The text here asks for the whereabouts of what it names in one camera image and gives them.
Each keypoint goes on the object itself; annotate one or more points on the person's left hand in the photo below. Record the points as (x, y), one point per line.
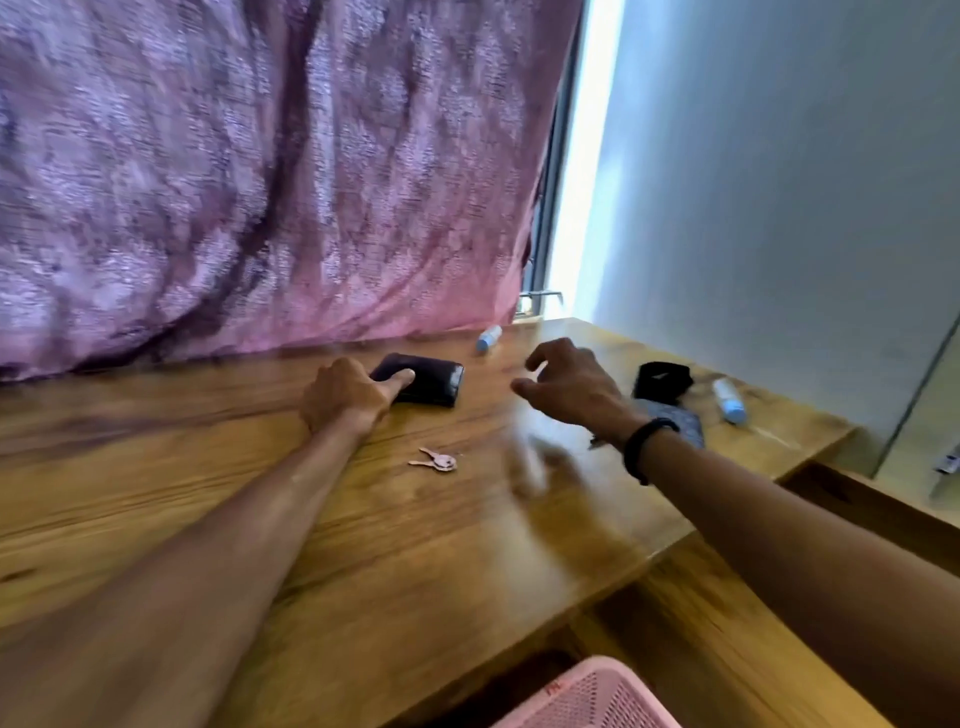
(345, 397)

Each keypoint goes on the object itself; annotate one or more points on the person's right hand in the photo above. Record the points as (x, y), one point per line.
(577, 390)

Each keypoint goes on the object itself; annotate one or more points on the black band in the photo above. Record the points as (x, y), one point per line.
(664, 381)

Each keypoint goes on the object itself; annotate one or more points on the black wallet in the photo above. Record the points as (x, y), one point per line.
(431, 381)

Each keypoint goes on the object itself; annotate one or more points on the clear plastic bottle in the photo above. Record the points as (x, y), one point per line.
(489, 338)

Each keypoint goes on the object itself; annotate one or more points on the dark grey textured pouch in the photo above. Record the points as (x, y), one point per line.
(679, 420)

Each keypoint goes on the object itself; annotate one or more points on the silver key bunch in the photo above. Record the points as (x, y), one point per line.
(442, 461)

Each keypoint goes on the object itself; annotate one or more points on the white tube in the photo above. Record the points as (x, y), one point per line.
(729, 401)

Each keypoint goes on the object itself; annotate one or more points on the wooden drawer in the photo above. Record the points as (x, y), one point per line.
(712, 652)

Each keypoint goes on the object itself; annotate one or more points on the pink plastic basket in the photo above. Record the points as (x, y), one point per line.
(592, 697)

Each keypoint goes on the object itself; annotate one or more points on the person's left forearm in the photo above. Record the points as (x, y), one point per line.
(187, 585)

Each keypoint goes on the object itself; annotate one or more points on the person's right forearm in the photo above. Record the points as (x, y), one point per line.
(810, 562)

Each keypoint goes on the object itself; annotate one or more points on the wooden desk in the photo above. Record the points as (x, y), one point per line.
(412, 562)

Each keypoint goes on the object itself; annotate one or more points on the black wristband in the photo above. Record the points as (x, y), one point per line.
(634, 450)

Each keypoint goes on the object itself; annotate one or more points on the metal window latch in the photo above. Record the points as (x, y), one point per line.
(540, 294)

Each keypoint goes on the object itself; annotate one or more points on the purple patterned curtain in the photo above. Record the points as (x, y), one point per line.
(262, 172)

